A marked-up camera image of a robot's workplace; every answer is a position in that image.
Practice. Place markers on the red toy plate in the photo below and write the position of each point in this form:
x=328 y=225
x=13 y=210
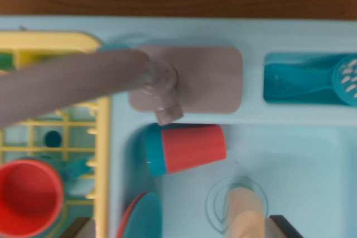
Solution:
x=125 y=221

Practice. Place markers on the teal scrub brush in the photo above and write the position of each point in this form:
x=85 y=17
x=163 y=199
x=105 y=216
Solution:
x=306 y=79

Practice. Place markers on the green toy utensil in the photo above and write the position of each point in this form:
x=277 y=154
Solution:
x=7 y=62

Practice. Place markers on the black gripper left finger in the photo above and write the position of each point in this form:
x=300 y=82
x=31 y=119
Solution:
x=83 y=229

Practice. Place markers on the red toy tumbler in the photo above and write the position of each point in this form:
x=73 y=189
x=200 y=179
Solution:
x=195 y=148

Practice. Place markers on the teal toy fork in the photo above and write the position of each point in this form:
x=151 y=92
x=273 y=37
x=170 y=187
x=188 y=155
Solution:
x=114 y=47

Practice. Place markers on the cream toy detergent bottle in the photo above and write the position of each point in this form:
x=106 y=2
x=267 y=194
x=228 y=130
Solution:
x=245 y=213

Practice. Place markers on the light blue toy sink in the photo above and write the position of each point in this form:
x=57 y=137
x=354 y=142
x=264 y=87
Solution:
x=293 y=160

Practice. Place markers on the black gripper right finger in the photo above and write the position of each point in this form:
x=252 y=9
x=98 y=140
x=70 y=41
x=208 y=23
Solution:
x=279 y=229

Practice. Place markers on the yellow dish rack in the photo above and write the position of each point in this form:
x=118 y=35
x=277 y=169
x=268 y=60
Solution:
x=101 y=143

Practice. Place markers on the red toy mug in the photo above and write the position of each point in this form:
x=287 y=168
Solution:
x=28 y=196

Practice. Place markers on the teal toy tumbler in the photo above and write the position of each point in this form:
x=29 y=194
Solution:
x=154 y=151

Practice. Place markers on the teal toy mug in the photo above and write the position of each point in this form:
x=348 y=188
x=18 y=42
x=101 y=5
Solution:
x=75 y=169

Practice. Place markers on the teal toy plate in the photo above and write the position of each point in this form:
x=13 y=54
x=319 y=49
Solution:
x=145 y=218

